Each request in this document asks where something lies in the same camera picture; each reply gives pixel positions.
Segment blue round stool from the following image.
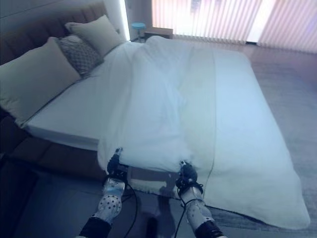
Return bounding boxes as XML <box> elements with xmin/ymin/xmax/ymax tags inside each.
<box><xmin>131</xmin><ymin>21</ymin><xmax>147</xmax><ymax>42</ymax></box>

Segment wooden bedside table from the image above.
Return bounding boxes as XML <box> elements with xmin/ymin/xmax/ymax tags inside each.
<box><xmin>144</xmin><ymin>26</ymin><xmax>173</xmax><ymax>40</ymax></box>

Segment large beige pillow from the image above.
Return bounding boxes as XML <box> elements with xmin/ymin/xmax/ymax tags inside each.
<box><xmin>0</xmin><ymin>36</ymin><xmax>82</xmax><ymax>125</ymax></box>

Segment brown upholstered bed frame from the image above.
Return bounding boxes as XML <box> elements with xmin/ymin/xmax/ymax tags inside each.
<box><xmin>0</xmin><ymin>0</ymin><xmax>109</xmax><ymax>238</ymax></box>

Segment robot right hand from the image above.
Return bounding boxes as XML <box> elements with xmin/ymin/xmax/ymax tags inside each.
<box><xmin>177</xmin><ymin>160</ymin><xmax>199</xmax><ymax>184</ymax></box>

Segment white mattress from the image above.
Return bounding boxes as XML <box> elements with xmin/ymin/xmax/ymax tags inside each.
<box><xmin>25</xmin><ymin>41</ymin><xmax>149</xmax><ymax>150</ymax></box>

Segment vertical window blinds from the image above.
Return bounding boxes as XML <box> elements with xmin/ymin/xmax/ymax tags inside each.
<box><xmin>151</xmin><ymin>0</ymin><xmax>317</xmax><ymax>54</ymax></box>

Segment grey patterned cushion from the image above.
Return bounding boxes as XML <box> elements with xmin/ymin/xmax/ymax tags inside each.
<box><xmin>57</xmin><ymin>35</ymin><xmax>105</xmax><ymax>76</ymax></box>

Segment white duvet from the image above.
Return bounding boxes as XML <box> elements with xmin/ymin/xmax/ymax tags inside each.
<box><xmin>98</xmin><ymin>35</ymin><xmax>311</xmax><ymax>228</ymax></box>

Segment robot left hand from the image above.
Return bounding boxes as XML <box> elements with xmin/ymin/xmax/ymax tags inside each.
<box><xmin>106</xmin><ymin>147</ymin><xmax>129</xmax><ymax>177</ymax></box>

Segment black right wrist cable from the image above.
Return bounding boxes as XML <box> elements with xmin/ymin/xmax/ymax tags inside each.
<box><xmin>173</xmin><ymin>180</ymin><xmax>205</xmax><ymax>238</ymax></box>

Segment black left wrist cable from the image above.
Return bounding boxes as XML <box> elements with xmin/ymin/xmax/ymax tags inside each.
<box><xmin>120</xmin><ymin>166</ymin><xmax>139</xmax><ymax>238</ymax></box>

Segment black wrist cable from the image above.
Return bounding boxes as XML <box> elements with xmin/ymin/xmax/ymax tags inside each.
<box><xmin>120</xmin><ymin>166</ymin><xmax>139</xmax><ymax>238</ymax></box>
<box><xmin>173</xmin><ymin>180</ymin><xmax>205</xmax><ymax>238</ymax></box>

